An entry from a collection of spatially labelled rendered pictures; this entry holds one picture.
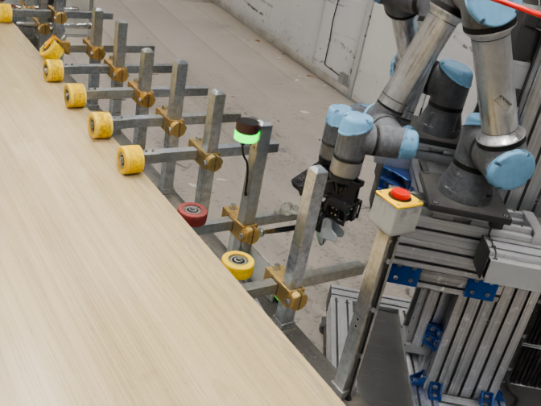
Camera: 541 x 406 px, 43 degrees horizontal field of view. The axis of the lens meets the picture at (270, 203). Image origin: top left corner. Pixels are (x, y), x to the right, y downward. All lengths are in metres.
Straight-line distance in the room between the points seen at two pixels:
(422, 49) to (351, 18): 4.33
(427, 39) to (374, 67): 4.01
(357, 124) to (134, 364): 0.73
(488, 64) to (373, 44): 4.14
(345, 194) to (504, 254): 0.47
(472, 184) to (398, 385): 0.91
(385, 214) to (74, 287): 0.66
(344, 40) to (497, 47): 4.52
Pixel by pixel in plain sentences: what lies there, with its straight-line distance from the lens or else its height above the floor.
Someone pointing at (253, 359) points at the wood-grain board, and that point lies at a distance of 1.37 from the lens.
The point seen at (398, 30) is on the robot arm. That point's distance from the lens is 2.16.
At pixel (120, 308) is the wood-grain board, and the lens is 1.45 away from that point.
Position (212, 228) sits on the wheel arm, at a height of 0.85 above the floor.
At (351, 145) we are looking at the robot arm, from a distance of 1.61.
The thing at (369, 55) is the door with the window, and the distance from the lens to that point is 5.79.
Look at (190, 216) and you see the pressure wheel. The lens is 1.79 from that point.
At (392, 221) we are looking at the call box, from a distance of 1.35.
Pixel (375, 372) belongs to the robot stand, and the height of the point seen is 0.21.
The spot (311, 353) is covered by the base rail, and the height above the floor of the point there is 0.70.
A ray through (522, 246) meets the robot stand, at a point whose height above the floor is 0.96.
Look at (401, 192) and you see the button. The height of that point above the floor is 1.23.
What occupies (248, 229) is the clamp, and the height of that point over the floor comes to 0.87.
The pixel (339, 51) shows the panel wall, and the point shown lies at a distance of 6.15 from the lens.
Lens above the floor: 1.78
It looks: 27 degrees down
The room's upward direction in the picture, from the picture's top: 11 degrees clockwise
